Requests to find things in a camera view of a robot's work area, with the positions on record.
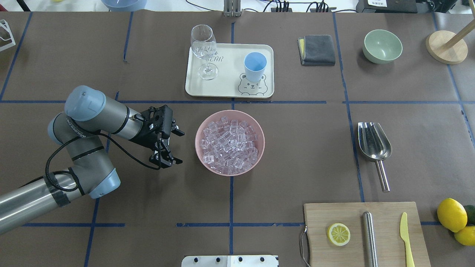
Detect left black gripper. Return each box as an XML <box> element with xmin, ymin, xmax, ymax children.
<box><xmin>130</xmin><ymin>105</ymin><xmax>185</xmax><ymax>169</ymax></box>

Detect silver metal ice scoop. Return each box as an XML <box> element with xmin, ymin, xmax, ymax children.
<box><xmin>358</xmin><ymin>122</ymin><xmax>392</xmax><ymax>192</ymax></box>

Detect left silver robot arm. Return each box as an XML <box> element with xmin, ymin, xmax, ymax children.
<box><xmin>1</xmin><ymin>86</ymin><xmax>184</xmax><ymax>234</ymax></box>

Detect pink bowl of ice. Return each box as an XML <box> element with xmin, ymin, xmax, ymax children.
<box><xmin>195</xmin><ymin>110</ymin><xmax>266</xmax><ymax>177</ymax></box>

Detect light blue plastic cup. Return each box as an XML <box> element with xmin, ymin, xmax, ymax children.
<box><xmin>244</xmin><ymin>52</ymin><xmax>268</xmax><ymax>83</ymax></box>

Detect cream plastic tray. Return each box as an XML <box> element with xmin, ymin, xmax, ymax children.
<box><xmin>185</xmin><ymin>43</ymin><xmax>275</xmax><ymax>99</ymax></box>

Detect clear wine glass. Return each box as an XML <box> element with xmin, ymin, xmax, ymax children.
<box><xmin>190</xmin><ymin>24</ymin><xmax>219</xmax><ymax>80</ymax></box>

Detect grey folded cloth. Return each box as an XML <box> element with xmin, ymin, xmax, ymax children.
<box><xmin>297</xmin><ymin>35</ymin><xmax>336</xmax><ymax>66</ymax></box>

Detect lemon half slice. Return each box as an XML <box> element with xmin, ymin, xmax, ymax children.
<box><xmin>326</xmin><ymin>223</ymin><xmax>351</xmax><ymax>246</ymax></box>

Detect steel rod knife sharpener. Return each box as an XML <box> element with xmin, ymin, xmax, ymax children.
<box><xmin>363</xmin><ymin>211</ymin><xmax>378</xmax><ymax>267</ymax></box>

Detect green ceramic bowl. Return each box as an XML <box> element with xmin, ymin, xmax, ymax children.
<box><xmin>363</xmin><ymin>29</ymin><xmax>403</xmax><ymax>64</ymax></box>

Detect wooden cutting board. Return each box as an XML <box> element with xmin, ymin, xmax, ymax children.
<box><xmin>304</xmin><ymin>202</ymin><xmax>431</xmax><ymax>267</ymax></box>

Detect yellow plastic knife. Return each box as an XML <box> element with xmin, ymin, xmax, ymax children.
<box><xmin>399</xmin><ymin>212</ymin><xmax>415</xmax><ymax>267</ymax></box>

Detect yellow lemon upper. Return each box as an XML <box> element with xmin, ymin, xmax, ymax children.
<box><xmin>437</xmin><ymin>198</ymin><xmax>468</xmax><ymax>233</ymax></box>

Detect yellow lemon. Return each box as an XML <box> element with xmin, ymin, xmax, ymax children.
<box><xmin>453</xmin><ymin>226</ymin><xmax>475</xmax><ymax>246</ymax></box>
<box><xmin>437</xmin><ymin>198</ymin><xmax>468</xmax><ymax>233</ymax></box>

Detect wooden mug tree stand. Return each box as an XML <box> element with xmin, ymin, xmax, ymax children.
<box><xmin>425</xmin><ymin>0</ymin><xmax>474</xmax><ymax>65</ymax></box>

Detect green lime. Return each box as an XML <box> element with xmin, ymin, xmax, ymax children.
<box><xmin>463</xmin><ymin>205</ymin><xmax>475</xmax><ymax>226</ymax></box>

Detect yellow lemon lower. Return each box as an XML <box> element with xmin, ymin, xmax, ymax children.
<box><xmin>453</xmin><ymin>226</ymin><xmax>475</xmax><ymax>246</ymax></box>

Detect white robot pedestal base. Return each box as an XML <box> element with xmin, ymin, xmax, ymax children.
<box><xmin>181</xmin><ymin>255</ymin><xmax>279</xmax><ymax>267</ymax></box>

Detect aluminium frame post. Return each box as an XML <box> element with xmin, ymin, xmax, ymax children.
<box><xmin>223</xmin><ymin>0</ymin><xmax>242</xmax><ymax>17</ymax></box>

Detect white wire cup rack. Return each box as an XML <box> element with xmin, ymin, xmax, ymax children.
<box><xmin>0</xmin><ymin>20</ymin><xmax>16</xmax><ymax>52</ymax></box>

